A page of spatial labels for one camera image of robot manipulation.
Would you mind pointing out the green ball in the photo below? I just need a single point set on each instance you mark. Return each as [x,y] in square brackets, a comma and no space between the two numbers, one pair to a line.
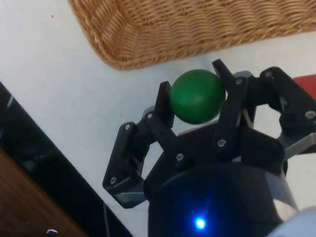
[197,96]

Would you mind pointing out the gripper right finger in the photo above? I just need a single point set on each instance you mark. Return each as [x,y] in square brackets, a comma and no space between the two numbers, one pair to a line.
[296,98]

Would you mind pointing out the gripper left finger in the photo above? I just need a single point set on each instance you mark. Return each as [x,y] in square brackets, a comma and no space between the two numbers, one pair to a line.
[123,158]

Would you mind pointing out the red cube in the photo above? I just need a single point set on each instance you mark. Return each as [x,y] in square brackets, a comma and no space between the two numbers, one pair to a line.
[307,85]

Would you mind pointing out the wicker basket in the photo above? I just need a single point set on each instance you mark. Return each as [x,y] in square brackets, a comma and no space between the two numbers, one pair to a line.
[185,29]

